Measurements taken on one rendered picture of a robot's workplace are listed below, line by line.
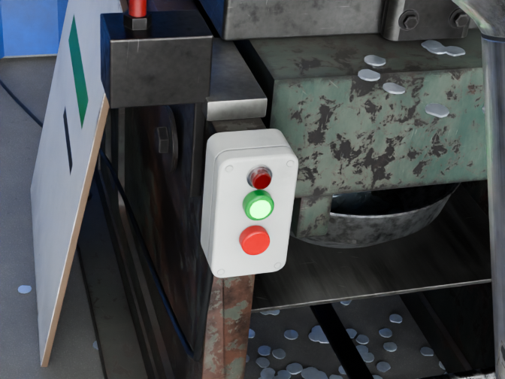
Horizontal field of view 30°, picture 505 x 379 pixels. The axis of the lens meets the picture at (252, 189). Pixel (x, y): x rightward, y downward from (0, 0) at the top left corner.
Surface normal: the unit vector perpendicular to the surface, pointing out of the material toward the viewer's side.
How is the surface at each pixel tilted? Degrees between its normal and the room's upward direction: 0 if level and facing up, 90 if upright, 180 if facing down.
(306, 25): 90
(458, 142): 90
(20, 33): 90
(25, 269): 0
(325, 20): 90
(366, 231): 105
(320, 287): 0
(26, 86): 0
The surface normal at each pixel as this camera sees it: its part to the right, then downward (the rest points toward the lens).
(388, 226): 0.29, 0.75
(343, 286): 0.08, -0.83
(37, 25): 0.28, 0.55
